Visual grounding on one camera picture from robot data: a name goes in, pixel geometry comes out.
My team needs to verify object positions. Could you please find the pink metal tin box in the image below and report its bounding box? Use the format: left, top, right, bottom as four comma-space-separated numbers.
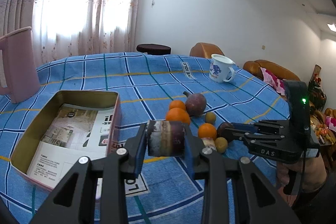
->
11, 90, 121, 190

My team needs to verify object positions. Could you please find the small orange behind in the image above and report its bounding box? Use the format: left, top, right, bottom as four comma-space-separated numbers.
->
169, 100, 186, 111

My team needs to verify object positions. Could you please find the printed paper leaflet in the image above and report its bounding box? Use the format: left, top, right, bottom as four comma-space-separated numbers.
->
27, 104, 114, 189

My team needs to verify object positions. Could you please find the right hand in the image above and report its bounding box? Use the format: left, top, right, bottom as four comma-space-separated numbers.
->
277, 155, 327, 192

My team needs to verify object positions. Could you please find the white blue floral mug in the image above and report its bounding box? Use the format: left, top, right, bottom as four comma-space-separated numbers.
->
209, 54, 235, 83

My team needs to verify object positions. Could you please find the dark mangosteen right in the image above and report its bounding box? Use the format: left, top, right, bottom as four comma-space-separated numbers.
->
217, 122, 234, 138

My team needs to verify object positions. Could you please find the pink plastic pitcher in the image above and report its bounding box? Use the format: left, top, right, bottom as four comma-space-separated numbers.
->
1, 27, 40, 103

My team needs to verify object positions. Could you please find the large orange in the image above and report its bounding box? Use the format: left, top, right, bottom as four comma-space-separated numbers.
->
165, 107, 191, 124

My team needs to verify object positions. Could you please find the ceiling light panel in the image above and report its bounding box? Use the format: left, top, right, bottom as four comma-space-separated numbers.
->
327, 23, 336, 32

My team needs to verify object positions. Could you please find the pink floral cushion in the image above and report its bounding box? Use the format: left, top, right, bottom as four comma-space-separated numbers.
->
260, 68, 285, 96

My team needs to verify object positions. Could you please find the green-yellow round fruit front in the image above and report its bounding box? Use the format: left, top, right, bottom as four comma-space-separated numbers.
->
215, 137, 228, 153

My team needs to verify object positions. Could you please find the brown leather sofa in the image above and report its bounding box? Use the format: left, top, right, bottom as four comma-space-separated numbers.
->
243, 60, 299, 97

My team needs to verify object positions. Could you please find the small green fruit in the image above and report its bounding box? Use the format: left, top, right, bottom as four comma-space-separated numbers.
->
205, 112, 217, 124

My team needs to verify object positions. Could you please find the floral sheer curtain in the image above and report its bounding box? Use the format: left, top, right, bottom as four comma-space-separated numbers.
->
0, 0, 148, 67

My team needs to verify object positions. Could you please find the dark round stool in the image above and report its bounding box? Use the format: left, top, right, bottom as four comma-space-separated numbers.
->
136, 44, 171, 55

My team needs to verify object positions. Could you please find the blue plaid tablecloth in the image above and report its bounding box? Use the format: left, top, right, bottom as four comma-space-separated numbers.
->
1, 52, 289, 223

